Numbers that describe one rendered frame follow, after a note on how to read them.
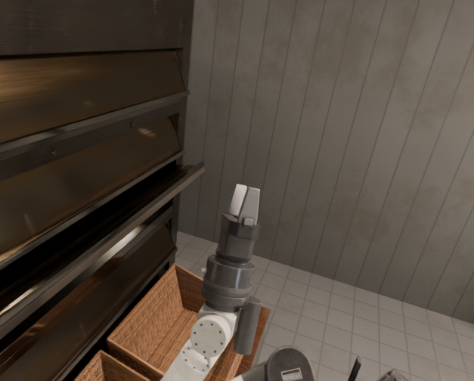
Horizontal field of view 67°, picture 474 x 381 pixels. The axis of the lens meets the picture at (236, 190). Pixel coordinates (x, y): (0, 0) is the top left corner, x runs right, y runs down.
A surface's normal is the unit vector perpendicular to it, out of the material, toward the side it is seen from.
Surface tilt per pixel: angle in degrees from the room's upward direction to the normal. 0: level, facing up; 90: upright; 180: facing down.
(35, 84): 70
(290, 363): 34
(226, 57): 90
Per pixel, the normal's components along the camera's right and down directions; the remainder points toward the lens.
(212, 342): -0.22, -0.02
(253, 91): -0.33, 0.36
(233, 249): 0.18, 0.07
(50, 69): 0.93, -0.07
